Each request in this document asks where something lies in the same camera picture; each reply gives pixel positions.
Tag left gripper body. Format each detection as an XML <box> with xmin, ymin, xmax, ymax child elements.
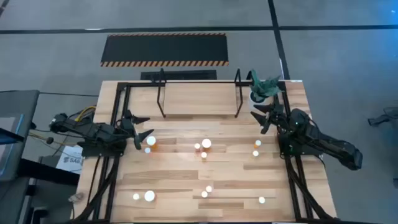
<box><xmin>119</xmin><ymin>115</ymin><xmax>137</xmax><ymax>142</ymax></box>

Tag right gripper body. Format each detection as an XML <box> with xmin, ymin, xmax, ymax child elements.
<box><xmin>267</xmin><ymin>104</ymin><xmax>286</xmax><ymax>134</ymax></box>

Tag green plant in white pot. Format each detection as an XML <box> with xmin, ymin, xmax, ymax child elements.
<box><xmin>248</xmin><ymin>68</ymin><xmax>284</xmax><ymax>110</ymax></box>

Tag black floor grate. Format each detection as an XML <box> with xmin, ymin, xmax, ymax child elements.
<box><xmin>140</xmin><ymin>69</ymin><xmax>218</xmax><ymax>81</ymax></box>

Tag black hazard-striped floor mat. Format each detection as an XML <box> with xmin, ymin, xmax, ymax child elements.
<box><xmin>99</xmin><ymin>32</ymin><xmax>229</xmax><ymax>68</ymax></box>

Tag brown crumpled lump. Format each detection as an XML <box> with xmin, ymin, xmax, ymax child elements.
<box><xmin>68</xmin><ymin>192</ymin><xmax>85</xmax><ymax>203</ymax></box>

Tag dark monitor screen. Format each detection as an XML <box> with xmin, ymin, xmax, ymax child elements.
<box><xmin>0</xmin><ymin>113</ymin><xmax>25</xmax><ymax>183</ymax></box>

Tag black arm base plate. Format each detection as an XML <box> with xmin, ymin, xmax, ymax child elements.
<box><xmin>81</xmin><ymin>139</ymin><xmax>127</xmax><ymax>157</ymax></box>
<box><xmin>277</xmin><ymin>130</ymin><xmax>324</xmax><ymax>157</ymax></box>

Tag black aluminium table frame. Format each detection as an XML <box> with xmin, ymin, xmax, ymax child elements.
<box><xmin>73</xmin><ymin>80</ymin><xmax>340</xmax><ymax>224</ymax></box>

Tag yellow cable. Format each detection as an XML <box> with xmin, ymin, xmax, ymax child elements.
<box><xmin>73</xmin><ymin>105</ymin><xmax>97</xmax><ymax>123</ymax></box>

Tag wooden shelf black metal frame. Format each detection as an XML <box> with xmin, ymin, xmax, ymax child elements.
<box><xmin>156</xmin><ymin>67</ymin><xmax>244</xmax><ymax>119</ymax></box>

